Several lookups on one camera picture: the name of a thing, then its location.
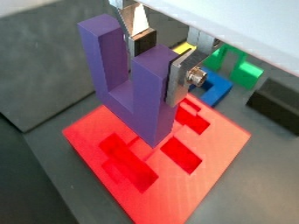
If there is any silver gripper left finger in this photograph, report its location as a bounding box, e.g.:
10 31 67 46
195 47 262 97
108 0 156 57

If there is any red puzzle board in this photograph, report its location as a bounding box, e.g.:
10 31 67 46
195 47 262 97
63 95 250 224

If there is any yellow long block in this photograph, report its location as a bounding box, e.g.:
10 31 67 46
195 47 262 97
172 42 197 55

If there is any green arch block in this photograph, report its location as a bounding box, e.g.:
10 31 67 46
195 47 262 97
203 44 265 89

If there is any black H-shaped block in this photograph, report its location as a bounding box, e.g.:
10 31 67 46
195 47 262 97
247 79 299 137

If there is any purple U-shaped block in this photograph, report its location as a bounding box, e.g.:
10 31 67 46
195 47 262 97
79 14 176 147

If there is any blue U-shaped block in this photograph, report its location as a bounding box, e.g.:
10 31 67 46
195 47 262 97
187 67 233 107

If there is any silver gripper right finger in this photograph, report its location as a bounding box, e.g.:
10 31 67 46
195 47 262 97
164 27 221 107

